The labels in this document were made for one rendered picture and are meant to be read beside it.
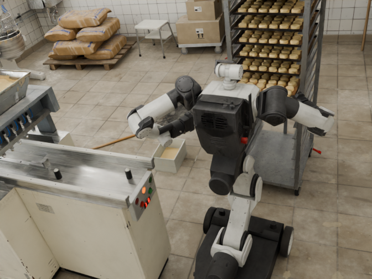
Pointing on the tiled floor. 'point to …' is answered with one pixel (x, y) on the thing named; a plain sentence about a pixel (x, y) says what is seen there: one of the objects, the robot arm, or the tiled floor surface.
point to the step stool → (155, 32)
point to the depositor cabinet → (24, 223)
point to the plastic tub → (170, 156)
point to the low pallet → (81, 62)
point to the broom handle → (113, 141)
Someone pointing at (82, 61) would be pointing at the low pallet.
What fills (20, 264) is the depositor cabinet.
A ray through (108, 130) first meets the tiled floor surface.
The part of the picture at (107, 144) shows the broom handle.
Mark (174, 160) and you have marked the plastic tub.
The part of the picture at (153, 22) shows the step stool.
